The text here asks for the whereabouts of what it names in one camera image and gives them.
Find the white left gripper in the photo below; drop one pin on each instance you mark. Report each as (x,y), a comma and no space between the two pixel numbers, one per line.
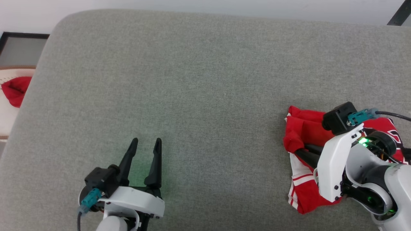
(138,200)

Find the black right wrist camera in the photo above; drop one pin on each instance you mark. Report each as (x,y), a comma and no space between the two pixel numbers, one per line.
(337,120)

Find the red white basketball jersey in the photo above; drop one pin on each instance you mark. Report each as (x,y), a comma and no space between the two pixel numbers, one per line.
(303,128)

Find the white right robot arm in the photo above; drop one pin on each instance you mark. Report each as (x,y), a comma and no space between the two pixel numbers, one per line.
(385,186)

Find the black framed panel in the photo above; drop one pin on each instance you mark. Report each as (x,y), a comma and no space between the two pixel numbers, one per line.
(19,48)

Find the black bar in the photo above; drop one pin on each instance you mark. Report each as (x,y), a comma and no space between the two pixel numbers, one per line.
(399,12)

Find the teal left camera connector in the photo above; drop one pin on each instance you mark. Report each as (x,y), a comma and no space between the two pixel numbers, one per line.
(91,199)

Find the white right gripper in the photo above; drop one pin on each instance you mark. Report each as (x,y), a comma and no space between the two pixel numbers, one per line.
(332,166)

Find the red cloth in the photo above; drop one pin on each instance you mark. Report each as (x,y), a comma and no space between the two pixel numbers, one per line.
(16,91)

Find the teal right camera connector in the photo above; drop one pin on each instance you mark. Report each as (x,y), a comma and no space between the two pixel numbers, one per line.
(361,117)

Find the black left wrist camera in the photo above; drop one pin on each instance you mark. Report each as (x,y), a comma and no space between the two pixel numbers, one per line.
(101,179)

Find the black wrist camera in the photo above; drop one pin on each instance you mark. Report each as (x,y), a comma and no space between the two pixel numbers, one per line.
(337,120)
(101,179)

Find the beige laundry basket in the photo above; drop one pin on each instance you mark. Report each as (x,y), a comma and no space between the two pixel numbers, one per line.
(8,118)

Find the teal camera connector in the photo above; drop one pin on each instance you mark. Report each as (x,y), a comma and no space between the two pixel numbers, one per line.
(361,117)
(91,199)

